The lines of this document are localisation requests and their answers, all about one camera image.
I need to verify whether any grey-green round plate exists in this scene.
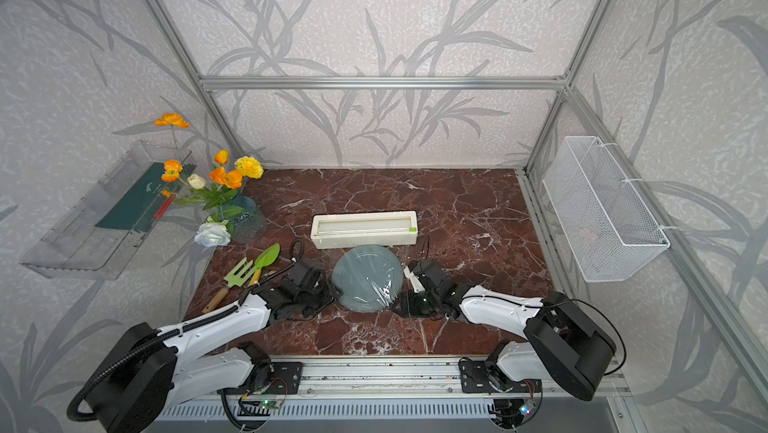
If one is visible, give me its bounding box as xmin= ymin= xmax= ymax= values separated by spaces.
xmin=332 ymin=244 xmax=406 ymax=314

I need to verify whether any white plastic wrap dispenser box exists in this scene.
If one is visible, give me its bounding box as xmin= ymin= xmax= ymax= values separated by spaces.
xmin=310 ymin=211 xmax=419 ymax=249

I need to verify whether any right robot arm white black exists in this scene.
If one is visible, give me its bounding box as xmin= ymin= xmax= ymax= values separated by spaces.
xmin=390 ymin=260 xmax=617 ymax=401

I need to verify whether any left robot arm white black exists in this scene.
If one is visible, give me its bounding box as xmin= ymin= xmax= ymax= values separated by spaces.
xmin=66 ymin=260 xmax=341 ymax=432

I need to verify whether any flower bouquet in glass vase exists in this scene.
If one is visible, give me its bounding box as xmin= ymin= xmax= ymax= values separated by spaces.
xmin=161 ymin=149 xmax=266 ymax=248

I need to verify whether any left green circuit board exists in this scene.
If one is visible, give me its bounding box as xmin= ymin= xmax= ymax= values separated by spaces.
xmin=238 ymin=397 xmax=284 ymax=414

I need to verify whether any right small circuit board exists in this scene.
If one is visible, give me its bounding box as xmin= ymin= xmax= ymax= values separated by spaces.
xmin=519 ymin=399 xmax=537 ymax=417

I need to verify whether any red pen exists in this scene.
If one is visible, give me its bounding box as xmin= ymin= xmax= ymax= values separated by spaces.
xmin=153 ymin=192 xmax=175 ymax=220

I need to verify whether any dark green notebook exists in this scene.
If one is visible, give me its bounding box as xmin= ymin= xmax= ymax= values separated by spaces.
xmin=96 ymin=162 xmax=182 ymax=233

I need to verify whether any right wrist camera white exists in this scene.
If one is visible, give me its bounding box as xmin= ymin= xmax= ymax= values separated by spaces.
xmin=403 ymin=266 xmax=425 ymax=293

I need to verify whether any green garden trowel yellow handle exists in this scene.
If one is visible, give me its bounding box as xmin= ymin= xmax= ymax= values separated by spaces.
xmin=248 ymin=243 xmax=281 ymax=286

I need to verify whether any green garden fork wooden handle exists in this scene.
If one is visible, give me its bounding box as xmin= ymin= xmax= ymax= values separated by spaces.
xmin=202 ymin=258 xmax=254 ymax=314

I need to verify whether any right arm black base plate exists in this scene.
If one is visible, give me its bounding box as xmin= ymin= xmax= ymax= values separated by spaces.
xmin=458 ymin=357 xmax=542 ymax=396

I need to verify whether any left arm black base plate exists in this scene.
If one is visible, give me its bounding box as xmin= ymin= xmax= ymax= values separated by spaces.
xmin=241 ymin=362 xmax=303 ymax=395

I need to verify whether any white wire mesh basket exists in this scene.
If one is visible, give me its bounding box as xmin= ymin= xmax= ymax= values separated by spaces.
xmin=543 ymin=136 xmax=670 ymax=283

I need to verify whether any clear acrylic wall shelf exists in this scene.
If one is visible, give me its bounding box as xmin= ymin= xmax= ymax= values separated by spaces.
xmin=20 ymin=141 xmax=196 ymax=280

